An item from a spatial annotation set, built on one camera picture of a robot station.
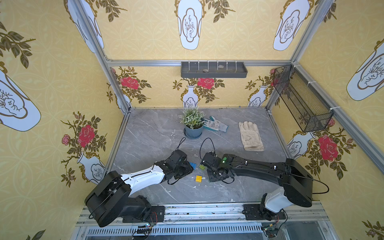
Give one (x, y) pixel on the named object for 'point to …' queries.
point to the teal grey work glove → (214, 124)
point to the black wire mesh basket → (310, 111)
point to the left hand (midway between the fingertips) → (194, 170)
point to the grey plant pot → (193, 133)
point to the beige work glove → (250, 136)
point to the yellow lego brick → (198, 178)
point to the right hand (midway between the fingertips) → (213, 180)
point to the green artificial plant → (192, 118)
